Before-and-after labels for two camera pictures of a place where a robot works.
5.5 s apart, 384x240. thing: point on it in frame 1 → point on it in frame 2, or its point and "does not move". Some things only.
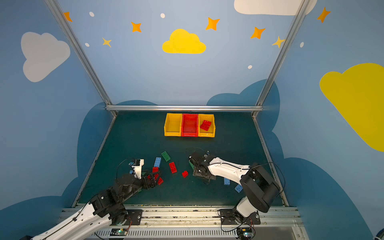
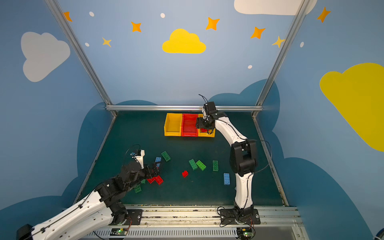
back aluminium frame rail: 184,108 does not move
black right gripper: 198,169 → 202,123
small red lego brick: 185,174 does not move
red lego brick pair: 155,170 does not move
